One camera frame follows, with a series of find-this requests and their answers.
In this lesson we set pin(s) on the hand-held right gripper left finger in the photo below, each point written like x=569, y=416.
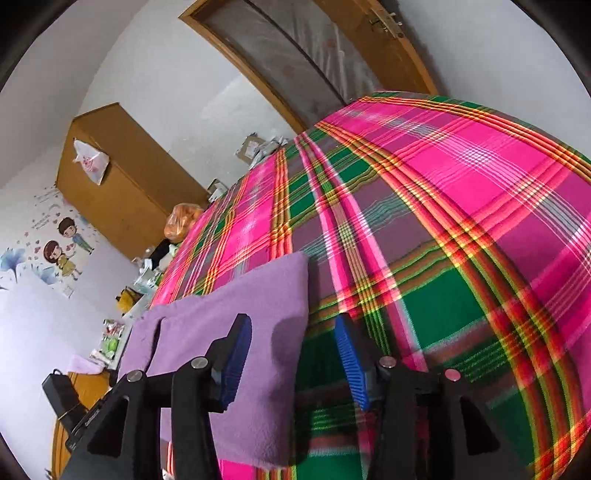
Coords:
x=235, y=364

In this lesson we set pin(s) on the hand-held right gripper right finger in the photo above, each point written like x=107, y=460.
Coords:
x=353, y=369

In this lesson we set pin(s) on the wooden headboard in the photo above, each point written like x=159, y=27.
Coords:
x=87, y=385

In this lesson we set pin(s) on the yellow bag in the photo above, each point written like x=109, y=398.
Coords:
x=127, y=300

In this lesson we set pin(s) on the white plastic bag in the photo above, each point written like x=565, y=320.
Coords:
x=92, y=164

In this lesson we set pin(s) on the purple fleece pants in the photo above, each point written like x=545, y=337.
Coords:
x=258, y=295

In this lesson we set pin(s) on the brown cardboard box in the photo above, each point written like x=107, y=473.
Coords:
x=249, y=147

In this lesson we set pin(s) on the grey plastic mailer bags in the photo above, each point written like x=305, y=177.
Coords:
x=272, y=150

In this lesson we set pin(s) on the white cardboard box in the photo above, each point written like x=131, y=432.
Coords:
x=217, y=189

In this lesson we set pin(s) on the white wall socket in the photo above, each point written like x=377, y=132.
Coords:
x=68, y=291

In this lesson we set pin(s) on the cartoon couple wall sticker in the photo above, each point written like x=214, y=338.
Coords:
x=55, y=254

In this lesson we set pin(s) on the bag of oranges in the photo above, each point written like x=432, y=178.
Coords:
x=182, y=221

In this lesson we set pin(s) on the white nightstand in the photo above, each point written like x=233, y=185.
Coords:
x=117, y=362

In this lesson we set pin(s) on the lilac towel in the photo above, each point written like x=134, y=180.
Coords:
x=85, y=364

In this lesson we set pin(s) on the wooden framed door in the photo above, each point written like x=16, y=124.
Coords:
x=300, y=55

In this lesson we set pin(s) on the green snack packet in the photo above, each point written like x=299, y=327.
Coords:
x=110, y=344

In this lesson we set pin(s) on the black bag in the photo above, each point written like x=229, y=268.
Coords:
x=161, y=251

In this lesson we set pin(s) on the pink green plaid bed sheet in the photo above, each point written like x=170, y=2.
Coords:
x=461, y=207

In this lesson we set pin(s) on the wooden wardrobe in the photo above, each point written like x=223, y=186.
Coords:
x=124, y=194

